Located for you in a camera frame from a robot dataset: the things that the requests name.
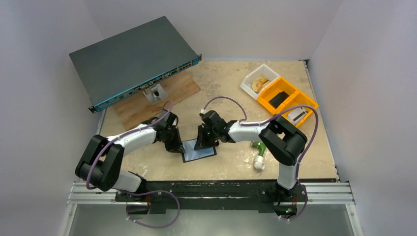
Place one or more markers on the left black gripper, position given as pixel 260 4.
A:
pixel 177 146

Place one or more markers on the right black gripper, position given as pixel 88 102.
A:
pixel 204 134

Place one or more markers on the black leather card holder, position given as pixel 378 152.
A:
pixel 193 155

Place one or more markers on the gold VIP card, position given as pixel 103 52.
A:
pixel 259 83

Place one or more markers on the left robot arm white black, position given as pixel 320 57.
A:
pixel 100 164

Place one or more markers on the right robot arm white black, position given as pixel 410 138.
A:
pixel 285 142

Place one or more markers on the black card in yellow bin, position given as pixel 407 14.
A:
pixel 278 99

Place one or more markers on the silver card in yellow bin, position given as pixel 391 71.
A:
pixel 296 115

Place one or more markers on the wooden board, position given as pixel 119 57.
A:
pixel 144 105

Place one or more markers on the green white pipe fitting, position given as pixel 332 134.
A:
pixel 259 160

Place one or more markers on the white plastic bin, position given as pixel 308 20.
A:
pixel 262 70

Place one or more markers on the yellow plastic bin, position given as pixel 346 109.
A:
pixel 296 98

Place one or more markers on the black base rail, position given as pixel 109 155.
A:
pixel 262 195

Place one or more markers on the small metal bracket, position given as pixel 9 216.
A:
pixel 155 93

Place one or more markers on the grey blue network switch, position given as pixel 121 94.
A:
pixel 130 62

